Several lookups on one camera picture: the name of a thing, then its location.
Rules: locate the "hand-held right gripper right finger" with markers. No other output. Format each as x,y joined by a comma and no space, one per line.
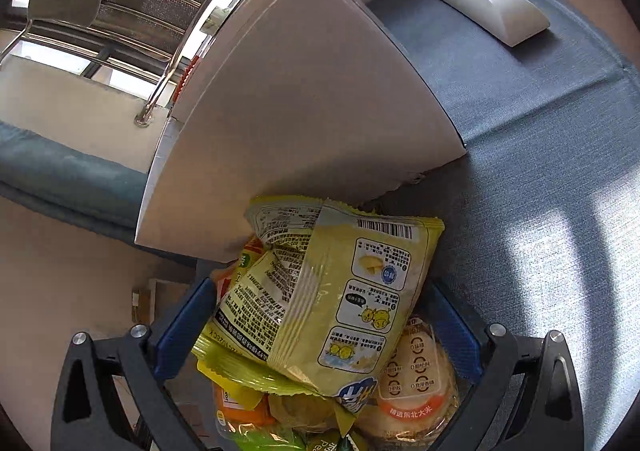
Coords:
457,336

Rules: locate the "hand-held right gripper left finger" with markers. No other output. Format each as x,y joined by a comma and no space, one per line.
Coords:
182,326

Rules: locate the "pale yellow snack bag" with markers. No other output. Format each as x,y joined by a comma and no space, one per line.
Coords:
320,301

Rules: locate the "white cardboard box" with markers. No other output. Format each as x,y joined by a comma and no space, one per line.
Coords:
300,106

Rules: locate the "round rice cracker packet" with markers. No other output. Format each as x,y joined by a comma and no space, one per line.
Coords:
415,396

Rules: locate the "orange snack packet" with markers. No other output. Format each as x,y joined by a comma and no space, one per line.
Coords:
240,406

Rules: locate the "yellow clear snack packet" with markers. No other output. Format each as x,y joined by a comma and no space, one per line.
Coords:
305,411

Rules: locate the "green snack packet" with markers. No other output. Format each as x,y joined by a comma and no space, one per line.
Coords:
280,441

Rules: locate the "grey-blue fabric table cover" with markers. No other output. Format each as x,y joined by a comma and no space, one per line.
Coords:
525,156

